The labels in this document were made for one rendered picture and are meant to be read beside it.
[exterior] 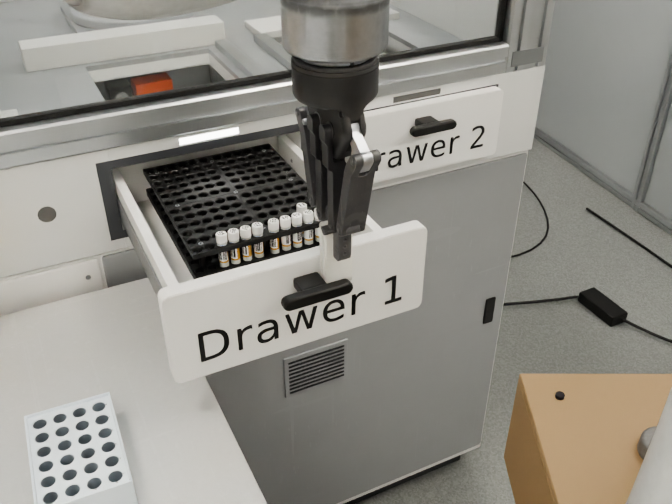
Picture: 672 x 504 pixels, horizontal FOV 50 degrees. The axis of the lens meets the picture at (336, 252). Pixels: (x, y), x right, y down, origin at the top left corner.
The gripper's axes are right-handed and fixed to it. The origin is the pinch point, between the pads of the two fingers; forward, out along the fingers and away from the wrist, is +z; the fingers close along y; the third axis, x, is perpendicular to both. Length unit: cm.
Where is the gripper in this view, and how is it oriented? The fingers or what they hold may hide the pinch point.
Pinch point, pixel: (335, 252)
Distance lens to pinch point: 72.5
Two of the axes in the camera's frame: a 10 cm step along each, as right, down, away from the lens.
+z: 0.0, 8.3, 5.5
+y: -4.4, -5.0, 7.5
